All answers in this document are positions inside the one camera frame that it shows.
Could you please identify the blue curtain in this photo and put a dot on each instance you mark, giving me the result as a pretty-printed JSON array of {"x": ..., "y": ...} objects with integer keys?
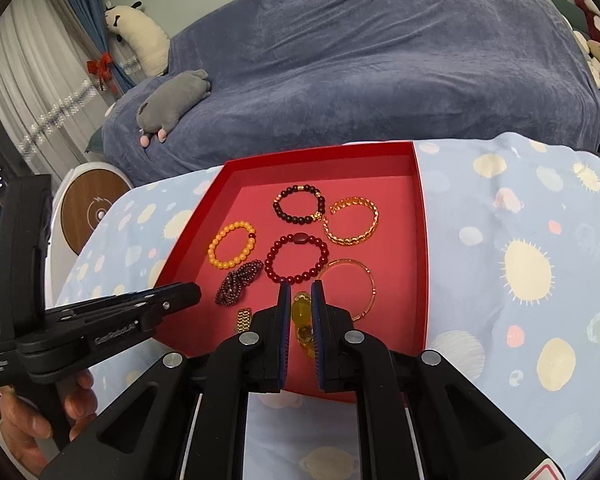
[{"x": 87, "y": 0}]

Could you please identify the gold watch band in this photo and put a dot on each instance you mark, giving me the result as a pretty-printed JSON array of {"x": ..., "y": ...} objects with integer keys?
[{"x": 244, "y": 320}]

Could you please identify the grey plush toy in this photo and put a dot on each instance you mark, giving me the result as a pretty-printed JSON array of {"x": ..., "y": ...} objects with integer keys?
[{"x": 170, "y": 100}]

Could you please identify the person's left hand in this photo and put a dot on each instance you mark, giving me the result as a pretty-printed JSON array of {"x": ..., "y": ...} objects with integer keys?
[{"x": 82, "y": 400}]

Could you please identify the red bow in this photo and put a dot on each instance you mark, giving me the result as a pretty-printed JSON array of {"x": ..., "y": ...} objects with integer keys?
[{"x": 100, "y": 67}]

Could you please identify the red cardboard box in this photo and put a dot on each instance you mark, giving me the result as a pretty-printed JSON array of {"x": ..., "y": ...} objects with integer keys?
[{"x": 395, "y": 310}]

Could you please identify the thin rose gold bangle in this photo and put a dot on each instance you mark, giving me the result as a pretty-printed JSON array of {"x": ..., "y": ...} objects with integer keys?
[{"x": 371, "y": 285}]

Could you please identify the dark blue blanket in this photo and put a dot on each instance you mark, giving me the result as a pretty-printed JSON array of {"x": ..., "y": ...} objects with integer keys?
[{"x": 355, "y": 60}]

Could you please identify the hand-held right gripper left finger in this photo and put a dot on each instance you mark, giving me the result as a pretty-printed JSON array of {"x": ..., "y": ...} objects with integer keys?
[{"x": 284, "y": 340}]

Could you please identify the white plush toy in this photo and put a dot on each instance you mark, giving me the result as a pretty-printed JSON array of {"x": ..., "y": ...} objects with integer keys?
[{"x": 140, "y": 35}]

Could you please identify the white round device wooden face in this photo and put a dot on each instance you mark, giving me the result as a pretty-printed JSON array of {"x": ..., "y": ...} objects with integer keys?
[{"x": 90, "y": 215}]

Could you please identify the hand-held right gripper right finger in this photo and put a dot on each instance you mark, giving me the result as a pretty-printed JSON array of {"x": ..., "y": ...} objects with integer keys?
[{"x": 319, "y": 340}]

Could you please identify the white sheer curtain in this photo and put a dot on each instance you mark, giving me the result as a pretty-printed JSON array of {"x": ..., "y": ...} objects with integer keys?
[{"x": 25, "y": 70}]

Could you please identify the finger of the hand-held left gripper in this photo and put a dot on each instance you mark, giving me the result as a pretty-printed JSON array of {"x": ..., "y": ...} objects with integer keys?
[
  {"x": 115, "y": 332},
  {"x": 95, "y": 310}
]

